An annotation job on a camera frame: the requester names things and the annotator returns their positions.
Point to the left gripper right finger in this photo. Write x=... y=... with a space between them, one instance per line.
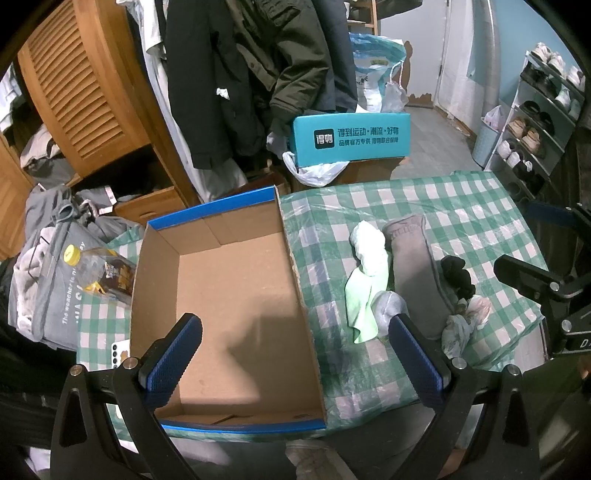
x=422 y=361

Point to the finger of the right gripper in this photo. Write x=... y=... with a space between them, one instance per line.
x=576 y=218
x=533 y=282

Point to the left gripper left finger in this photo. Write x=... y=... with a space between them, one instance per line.
x=164 y=363

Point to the white patterned cloth bundle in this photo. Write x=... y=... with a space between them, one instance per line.
x=461 y=322

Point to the light blue plastic bag bundle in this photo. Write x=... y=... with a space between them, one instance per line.
x=386 y=305

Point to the black sock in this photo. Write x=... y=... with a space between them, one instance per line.
x=457 y=276

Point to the grey fleece towel roll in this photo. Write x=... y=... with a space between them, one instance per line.
x=418 y=276

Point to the light green cloth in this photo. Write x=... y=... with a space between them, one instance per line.
x=360 y=291

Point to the white sock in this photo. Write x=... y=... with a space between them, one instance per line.
x=369 y=244

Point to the white smartphone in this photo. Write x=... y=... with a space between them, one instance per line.
x=120 y=351

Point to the green checkered tablecloth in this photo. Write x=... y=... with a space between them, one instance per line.
x=469 y=215

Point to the light blue waste bin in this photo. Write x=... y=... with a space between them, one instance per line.
x=484 y=144

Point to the plastic bottle yellow cap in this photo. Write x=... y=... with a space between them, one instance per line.
x=102 y=272

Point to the shoe rack with shoes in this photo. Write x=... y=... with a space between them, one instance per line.
x=533 y=136

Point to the blue-rimmed cardboard box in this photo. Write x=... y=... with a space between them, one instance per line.
x=255 y=371

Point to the blue white shopping bag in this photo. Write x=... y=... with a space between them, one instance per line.
x=378 y=59

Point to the white plastic bag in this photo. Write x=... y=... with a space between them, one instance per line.
x=316 y=176

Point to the teal shoe box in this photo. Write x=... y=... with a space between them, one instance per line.
x=346 y=137

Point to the wooden louvered cabinet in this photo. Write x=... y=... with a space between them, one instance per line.
x=83 y=80

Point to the black hanging jacket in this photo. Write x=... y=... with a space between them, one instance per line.
x=238 y=70

